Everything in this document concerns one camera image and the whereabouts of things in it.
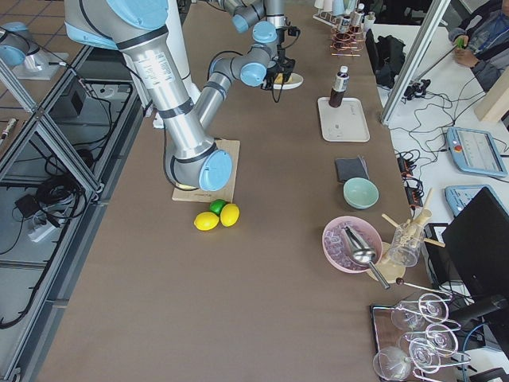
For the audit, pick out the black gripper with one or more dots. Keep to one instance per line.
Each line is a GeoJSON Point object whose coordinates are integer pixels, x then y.
{"type": "Point", "coordinates": [281, 37]}
{"type": "Point", "coordinates": [277, 68]}

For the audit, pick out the grey round plate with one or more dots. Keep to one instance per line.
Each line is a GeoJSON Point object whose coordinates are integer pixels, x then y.
{"type": "Point", "coordinates": [297, 80]}

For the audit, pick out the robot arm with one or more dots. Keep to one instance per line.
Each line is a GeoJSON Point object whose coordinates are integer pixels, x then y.
{"type": "Point", "coordinates": [247, 13]}
{"type": "Point", "coordinates": [150, 34]}

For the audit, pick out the dark drink bottle on tray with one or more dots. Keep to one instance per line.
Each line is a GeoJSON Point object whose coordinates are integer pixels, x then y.
{"type": "Point", "coordinates": [339, 87]}

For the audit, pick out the cream rabbit tray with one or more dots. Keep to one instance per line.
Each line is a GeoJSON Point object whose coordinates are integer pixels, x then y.
{"type": "Point", "coordinates": [346, 123]}

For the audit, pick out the wine glass rack tray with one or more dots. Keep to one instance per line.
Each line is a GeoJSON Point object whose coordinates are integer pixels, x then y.
{"type": "Point", "coordinates": [415, 339]}

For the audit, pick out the dark bottle in rack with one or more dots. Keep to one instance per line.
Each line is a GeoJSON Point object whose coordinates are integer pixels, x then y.
{"type": "Point", "coordinates": [344, 24]}

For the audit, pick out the black backpack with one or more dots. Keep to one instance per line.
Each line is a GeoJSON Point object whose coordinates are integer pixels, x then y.
{"type": "Point", "coordinates": [386, 57]}

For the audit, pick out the grey folded cloth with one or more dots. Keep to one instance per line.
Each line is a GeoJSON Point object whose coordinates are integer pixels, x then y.
{"type": "Point", "coordinates": [348, 168]}

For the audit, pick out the wooden cutting board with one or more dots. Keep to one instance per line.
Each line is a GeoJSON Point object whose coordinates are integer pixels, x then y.
{"type": "Point", "coordinates": [218, 177]}

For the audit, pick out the green lime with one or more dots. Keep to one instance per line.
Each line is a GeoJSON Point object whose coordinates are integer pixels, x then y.
{"type": "Point", "coordinates": [217, 205]}

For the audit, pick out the upper yellow lemon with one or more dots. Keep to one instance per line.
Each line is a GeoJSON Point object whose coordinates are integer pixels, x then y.
{"type": "Point", "coordinates": [229, 214]}

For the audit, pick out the yellow lemon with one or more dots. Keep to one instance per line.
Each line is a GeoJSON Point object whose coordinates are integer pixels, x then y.
{"type": "Point", "coordinates": [229, 214]}
{"type": "Point", "coordinates": [206, 221]}

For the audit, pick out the mint green bowl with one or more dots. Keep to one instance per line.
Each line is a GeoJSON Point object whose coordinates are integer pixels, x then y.
{"type": "Point", "coordinates": [360, 193]}

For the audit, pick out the lower yellow lemon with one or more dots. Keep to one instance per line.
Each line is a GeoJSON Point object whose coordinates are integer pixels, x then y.
{"type": "Point", "coordinates": [206, 221]}

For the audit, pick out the clear ice cubes pile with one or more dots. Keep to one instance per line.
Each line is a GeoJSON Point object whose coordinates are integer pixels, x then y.
{"type": "Point", "coordinates": [334, 242]}

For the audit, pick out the pink bowl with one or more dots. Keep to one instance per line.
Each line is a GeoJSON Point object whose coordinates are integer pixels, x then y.
{"type": "Point", "coordinates": [334, 254]}

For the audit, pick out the seated person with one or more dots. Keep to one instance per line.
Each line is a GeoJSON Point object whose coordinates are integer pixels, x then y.
{"type": "Point", "coordinates": [481, 42]}

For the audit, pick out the steel ice scoop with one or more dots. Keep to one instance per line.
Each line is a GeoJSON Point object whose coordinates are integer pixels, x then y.
{"type": "Point", "coordinates": [363, 254]}

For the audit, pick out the wooden glass stand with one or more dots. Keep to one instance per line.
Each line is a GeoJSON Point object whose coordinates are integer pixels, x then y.
{"type": "Point", "coordinates": [417, 223]}

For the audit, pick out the blue teach pendant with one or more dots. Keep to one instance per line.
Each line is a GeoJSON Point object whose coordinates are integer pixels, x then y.
{"type": "Point", "coordinates": [458, 196]}
{"type": "Point", "coordinates": [475, 151]}

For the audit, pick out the clear glass cup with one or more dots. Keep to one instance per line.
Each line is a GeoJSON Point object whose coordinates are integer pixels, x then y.
{"type": "Point", "coordinates": [405, 247]}

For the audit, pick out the black monitor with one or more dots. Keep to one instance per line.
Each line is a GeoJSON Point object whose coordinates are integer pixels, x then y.
{"type": "Point", "coordinates": [477, 243]}

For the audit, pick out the white power strip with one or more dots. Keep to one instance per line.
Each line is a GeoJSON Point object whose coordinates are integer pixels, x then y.
{"type": "Point", "coordinates": [39, 232]}

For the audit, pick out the twisted ring donut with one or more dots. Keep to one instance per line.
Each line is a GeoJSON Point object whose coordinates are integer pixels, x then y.
{"type": "Point", "coordinates": [280, 79]}

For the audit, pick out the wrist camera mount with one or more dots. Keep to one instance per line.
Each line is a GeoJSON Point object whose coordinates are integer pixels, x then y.
{"type": "Point", "coordinates": [293, 31]}

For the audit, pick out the copper wire bottle rack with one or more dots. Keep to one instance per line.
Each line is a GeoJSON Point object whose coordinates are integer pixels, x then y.
{"type": "Point", "coordinates": [347, 43]}

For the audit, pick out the aluminium frame post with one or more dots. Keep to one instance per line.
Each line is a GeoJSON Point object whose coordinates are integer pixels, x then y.
{"type": "Point", "coordinates": [414, 57]}

